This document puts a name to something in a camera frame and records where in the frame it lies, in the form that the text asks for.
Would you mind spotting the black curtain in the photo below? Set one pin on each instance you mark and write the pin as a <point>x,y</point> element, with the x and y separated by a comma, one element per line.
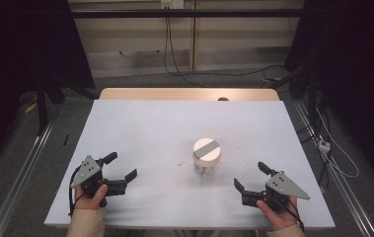
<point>355,65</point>
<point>16,49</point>

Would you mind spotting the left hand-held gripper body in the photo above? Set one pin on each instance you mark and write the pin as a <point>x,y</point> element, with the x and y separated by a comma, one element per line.
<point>90,179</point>

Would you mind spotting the black slanted stand leg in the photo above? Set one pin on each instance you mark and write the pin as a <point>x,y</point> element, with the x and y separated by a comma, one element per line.
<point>288,77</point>

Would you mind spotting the white power strip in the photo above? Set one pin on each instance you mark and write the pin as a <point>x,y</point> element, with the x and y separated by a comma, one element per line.
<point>324,145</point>

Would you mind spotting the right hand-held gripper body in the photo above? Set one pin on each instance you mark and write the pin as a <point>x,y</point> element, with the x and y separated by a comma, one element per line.
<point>281,186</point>

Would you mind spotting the person's left hand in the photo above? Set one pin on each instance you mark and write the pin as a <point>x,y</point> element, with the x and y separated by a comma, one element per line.
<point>87,202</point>

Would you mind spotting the black horizontal bar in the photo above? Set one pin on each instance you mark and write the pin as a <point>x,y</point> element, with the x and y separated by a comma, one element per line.
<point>187,13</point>

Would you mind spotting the clear jar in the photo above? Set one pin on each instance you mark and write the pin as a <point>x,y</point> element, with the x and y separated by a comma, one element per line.
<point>204,170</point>

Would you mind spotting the black metal stand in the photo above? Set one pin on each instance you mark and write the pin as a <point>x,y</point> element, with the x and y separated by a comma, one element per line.
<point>41,108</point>

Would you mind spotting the wooden table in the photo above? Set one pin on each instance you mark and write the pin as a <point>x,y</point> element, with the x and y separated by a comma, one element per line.
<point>161,94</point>

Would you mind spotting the dark round table grommet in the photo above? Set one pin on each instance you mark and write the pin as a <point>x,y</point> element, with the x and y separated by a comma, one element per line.
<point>223,98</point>

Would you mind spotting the white wall outlet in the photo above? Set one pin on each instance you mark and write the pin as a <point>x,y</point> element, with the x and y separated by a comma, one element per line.
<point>172,3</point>

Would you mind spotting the aluminium rail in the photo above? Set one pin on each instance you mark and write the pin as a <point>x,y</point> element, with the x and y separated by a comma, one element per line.
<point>20,177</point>
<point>345,187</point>

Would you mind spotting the white table cover board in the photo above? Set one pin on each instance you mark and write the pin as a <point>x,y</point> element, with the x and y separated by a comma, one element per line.
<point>161,131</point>

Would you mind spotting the person's right hand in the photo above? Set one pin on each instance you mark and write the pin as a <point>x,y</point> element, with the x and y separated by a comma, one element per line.
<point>283,219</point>

